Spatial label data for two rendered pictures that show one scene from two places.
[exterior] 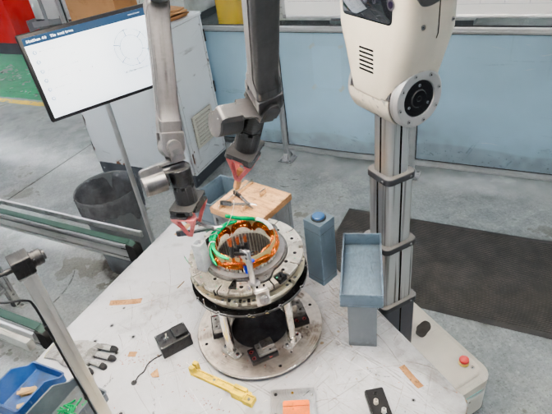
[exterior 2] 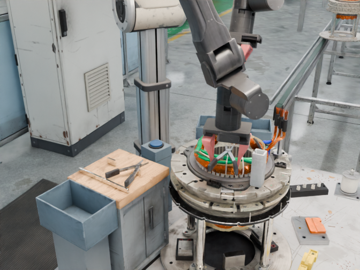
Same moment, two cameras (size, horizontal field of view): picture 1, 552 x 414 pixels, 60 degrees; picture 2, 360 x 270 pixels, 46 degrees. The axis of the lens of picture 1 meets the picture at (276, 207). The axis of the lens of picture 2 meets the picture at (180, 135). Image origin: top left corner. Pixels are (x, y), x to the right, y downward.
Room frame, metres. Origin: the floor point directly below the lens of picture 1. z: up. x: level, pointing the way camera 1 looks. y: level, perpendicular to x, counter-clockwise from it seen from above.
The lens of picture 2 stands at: (1.25, 1.07, 1.66)
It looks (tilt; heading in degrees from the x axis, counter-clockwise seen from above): 26 degrees down; 265
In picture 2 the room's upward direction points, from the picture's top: straight up
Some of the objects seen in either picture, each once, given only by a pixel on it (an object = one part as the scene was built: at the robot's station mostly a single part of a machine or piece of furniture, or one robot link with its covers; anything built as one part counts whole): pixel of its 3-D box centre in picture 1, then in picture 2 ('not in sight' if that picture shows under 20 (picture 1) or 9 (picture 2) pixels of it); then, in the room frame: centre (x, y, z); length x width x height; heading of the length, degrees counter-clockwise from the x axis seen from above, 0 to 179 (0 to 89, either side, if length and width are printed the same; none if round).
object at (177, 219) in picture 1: (188, 219); (233, 147); (1.06, 0.24, 1.21); 0.07 x 0.07 x 0.09; 72
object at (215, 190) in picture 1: (223, 221); (81, 244); (1.44, 0.20, 0.92); 0.17 x 0.11 x 0.28; 139
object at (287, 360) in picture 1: (259, 324); (225, 248); (1.04, 0.10, 0.80); 0.39 x 0.39 x 0.01
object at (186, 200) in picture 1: (185, 194); (228, 118); (1.08, 0.23, 1.28); 0.10 x 0.07 x 0.07; 162
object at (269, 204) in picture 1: (250, 203); (119, 175); (1.34, 0.08, 1.05); 0.20 x 0.19 x 0.02; 49
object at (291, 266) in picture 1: (246, 253); (230, 163); (1.04, 0.10, 1.09); 0.32 x 0.32 x 0.01
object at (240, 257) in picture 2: (218, 319); (234, 264); (1.03, 0.22, 0.85); 0.06 x 0.04 x 0.05; 7
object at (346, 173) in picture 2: not in sight; (350, 182); (0.53, -0.18, 0.82); 0.06 x 0.06 x 0.07
